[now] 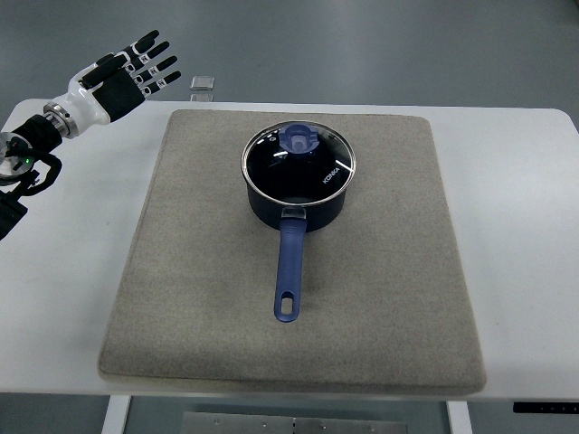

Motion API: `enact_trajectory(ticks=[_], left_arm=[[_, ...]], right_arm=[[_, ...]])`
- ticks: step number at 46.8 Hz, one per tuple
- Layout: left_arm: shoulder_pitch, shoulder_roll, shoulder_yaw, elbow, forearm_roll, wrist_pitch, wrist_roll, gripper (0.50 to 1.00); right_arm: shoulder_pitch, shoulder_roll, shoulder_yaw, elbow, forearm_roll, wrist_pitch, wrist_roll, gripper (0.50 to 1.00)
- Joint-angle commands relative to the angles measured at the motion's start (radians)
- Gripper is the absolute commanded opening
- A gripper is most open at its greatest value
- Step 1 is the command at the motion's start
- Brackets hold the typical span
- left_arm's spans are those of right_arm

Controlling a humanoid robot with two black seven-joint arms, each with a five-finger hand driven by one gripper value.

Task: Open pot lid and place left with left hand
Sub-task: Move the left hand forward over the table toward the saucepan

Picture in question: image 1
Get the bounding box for white table leg left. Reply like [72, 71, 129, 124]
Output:
[101, 395, 131, 434]

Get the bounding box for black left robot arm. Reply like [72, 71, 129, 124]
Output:
[1, 115, 64, 238]

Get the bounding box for small clear floor plate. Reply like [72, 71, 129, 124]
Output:
[190, 75, 215, 90]

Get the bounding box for metal base plate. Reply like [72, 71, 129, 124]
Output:
[180, 412, 408, 434]

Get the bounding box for white table leg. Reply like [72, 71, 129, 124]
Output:
[101, 395, 131, 434]
[446, 401, 473, 434]

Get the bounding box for dark blue saucepan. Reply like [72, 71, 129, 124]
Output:
[243, 177, 346, 323]

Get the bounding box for white table leg right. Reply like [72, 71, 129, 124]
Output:
[446, 401, 473, 434]

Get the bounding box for beige felt mat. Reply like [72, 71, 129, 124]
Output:
[98, 109, 487, 395]

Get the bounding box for black desk control panel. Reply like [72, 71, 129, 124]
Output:
[512, 401, 579, 415]

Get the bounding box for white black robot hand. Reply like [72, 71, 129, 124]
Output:
[43, 30, 181, 138]

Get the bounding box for glass lid blue knob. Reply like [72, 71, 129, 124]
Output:
[242, 121, 356, 204]

